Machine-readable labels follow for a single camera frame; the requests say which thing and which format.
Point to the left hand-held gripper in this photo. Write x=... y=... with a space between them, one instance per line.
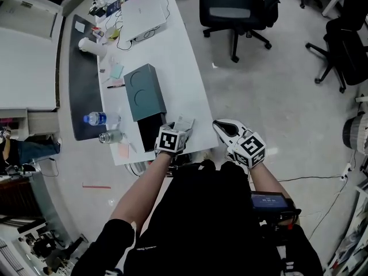
x=169 y=141

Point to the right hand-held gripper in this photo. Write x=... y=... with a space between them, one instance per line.
x=250 y=151

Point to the clear plastic packet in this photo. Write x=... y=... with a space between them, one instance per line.
x=184 y=122

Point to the dark green drawer box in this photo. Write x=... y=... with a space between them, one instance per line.
x=143 y=93

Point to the person's right forearm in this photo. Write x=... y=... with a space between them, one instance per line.
x=266 y=180

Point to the person's left forearm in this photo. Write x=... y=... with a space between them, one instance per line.
x=141 y=191

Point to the silver pen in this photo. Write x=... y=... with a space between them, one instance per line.
x=130 y=144

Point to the pink sticky note pad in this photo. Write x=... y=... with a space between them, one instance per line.
x=124 y=150

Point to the small glass jar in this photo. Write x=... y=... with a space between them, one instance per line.
x=112 y=137

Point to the black pen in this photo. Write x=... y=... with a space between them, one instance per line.
x=115 y=86

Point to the pale pink paper note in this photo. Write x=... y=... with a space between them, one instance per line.
x=118 y=82

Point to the clear plastic water bottle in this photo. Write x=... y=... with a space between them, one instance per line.
x=100 y=118

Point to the green sticky note pad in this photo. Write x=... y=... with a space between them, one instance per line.
x=117 y=70

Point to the person's black clothing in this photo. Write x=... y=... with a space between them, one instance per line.
x=201 y=226

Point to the red floor strip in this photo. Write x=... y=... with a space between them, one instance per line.
x=96 y=186

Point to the dark grey desk panel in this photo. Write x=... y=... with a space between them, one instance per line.
x=84 y=91

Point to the yellow bowl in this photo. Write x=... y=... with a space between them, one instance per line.
x=112 y=34

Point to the white power strip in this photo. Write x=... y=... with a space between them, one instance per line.
x=346 y=171

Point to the white tumbler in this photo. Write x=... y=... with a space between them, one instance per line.
x=92 y=47

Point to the white laptop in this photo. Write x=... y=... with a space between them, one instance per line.
x=143 y=13

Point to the black office chair grey patch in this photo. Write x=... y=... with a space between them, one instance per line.
x=230 y=10

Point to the grey trash bin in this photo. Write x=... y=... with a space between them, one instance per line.
x=356 y=131

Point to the red capped glue bottle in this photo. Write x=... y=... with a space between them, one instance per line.
x=98 y=32

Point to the blue booklet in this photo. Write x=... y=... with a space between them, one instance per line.
x=115 y=7

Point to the white paper sheet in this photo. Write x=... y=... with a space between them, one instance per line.
x=80 y=26

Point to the grey shelf cabinet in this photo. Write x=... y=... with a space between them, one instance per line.
x=34 y=122

